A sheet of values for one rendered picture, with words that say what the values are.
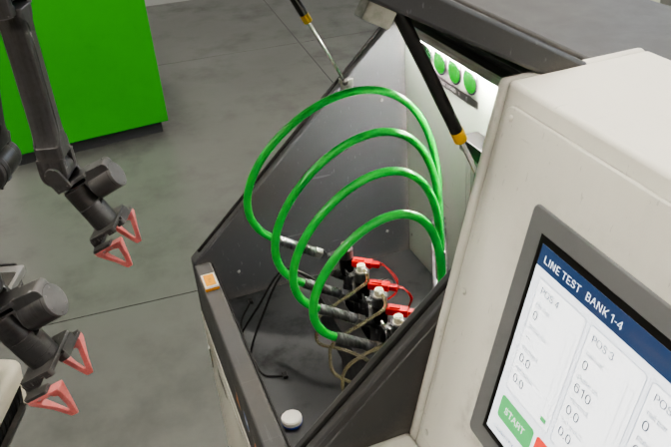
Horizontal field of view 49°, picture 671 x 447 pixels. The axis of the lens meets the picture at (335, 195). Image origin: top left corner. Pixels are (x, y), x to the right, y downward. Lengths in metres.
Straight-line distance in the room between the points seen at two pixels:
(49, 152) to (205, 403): 1.38
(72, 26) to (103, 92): 0.42
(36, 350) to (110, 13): 3.33
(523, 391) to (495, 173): 0.27
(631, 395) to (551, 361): 0.12
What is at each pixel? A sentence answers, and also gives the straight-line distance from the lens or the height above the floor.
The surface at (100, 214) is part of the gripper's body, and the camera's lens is 1.67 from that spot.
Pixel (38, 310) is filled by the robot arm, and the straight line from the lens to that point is 1.27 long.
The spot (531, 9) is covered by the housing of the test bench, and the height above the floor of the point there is 1.50.
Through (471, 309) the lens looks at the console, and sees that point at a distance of 1.03.
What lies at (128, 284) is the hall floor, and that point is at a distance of 3.41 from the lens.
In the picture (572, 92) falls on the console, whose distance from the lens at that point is 0.93.
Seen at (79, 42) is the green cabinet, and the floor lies 0.67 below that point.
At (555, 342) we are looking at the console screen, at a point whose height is 1.32.
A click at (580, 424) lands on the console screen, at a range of 0.88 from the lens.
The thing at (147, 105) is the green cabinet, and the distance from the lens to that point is 4.69.
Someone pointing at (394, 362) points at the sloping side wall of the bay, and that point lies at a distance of 1.14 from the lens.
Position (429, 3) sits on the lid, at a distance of 0.87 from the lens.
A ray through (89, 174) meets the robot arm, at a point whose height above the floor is 1.21.
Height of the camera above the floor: 1.90
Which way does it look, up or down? 30 degrees down
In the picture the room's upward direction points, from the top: 5 degrees counter-clockwise
